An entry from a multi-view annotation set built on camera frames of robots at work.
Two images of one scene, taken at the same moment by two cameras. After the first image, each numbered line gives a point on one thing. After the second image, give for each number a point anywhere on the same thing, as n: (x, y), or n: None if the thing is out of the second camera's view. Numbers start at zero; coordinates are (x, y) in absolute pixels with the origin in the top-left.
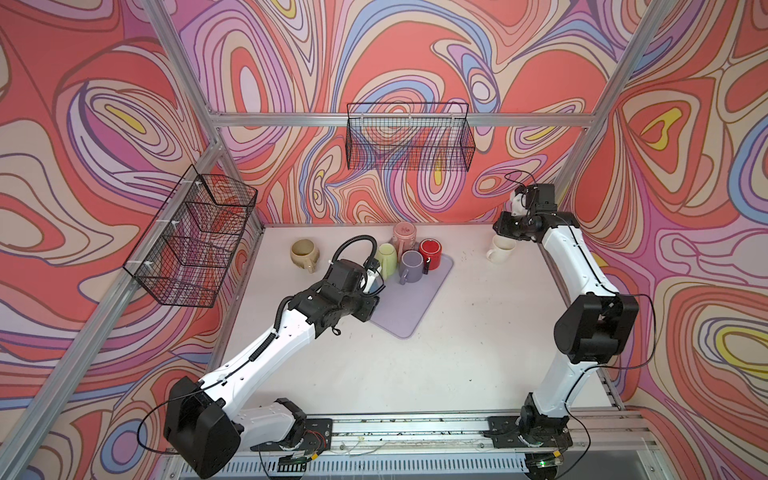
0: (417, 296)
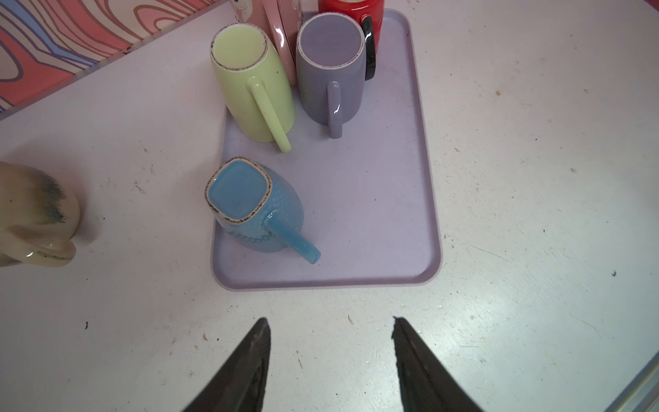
0: (368, 200)
